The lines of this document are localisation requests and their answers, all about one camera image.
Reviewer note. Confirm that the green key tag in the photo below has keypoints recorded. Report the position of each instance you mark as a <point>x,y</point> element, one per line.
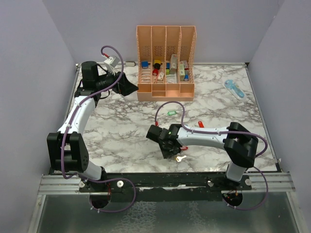
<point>171,113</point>

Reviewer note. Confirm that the green white box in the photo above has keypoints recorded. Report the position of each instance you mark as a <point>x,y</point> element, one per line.
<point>173,64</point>

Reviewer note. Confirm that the pink pencil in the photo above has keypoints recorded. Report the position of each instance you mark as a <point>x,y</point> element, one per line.
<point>159,77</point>

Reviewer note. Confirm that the blue white blister pack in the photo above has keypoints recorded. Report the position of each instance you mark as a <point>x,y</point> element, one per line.
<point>234,89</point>

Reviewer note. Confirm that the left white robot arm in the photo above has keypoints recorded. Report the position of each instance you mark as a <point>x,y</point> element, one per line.
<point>67,149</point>

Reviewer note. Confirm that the white red box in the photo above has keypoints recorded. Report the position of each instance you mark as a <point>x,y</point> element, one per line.
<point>183,69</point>

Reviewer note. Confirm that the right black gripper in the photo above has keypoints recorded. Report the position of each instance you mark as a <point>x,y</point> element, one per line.
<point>167,154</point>

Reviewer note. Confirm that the green eraser block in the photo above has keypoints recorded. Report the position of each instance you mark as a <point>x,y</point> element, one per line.
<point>167,68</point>

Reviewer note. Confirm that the blue stamp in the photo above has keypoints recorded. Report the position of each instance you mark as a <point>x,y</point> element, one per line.
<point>145,64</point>

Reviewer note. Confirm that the red key tag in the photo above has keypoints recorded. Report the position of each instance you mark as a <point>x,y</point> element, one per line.
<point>200,124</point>

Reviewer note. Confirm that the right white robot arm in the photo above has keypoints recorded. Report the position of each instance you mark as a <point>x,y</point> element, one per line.
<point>236,140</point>

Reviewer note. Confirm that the white wall plug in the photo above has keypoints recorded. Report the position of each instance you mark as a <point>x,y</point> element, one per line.
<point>130,64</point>

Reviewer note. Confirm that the peach plastic desk organizer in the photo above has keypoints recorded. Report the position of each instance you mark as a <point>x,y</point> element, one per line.
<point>165,62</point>

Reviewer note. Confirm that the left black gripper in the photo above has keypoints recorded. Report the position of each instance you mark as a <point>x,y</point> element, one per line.
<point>124,87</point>

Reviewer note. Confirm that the red black stamp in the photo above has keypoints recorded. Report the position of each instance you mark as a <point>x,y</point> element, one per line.
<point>156,69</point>

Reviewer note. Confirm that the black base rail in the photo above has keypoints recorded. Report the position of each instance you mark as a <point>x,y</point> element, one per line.
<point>157,187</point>

